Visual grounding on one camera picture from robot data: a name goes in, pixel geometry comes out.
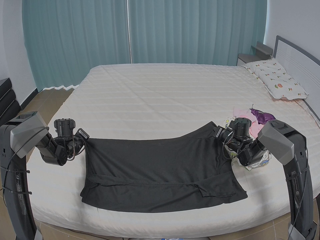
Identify purple garment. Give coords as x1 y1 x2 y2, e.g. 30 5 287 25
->
249 104 277 125

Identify white printed pillow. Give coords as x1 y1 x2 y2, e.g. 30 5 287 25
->
240 55 309 100

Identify white printed garment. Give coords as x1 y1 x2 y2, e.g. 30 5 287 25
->
223 118 272 171

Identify black chest of drawers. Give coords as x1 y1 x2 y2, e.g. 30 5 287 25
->
0 78 22 124

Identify grey bedside table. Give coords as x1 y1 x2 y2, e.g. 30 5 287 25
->
237 41 273 66

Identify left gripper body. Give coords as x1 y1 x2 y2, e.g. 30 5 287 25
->
74 128 90 149

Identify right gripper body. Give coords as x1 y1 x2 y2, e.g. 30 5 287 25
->
214 125 234 144

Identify black T-shirt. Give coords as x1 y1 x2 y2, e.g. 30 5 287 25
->
80 121 248 213

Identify pink garment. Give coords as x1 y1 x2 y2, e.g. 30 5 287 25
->
232 106 263 137

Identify bed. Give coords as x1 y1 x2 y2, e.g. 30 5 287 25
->
24 35 320 238

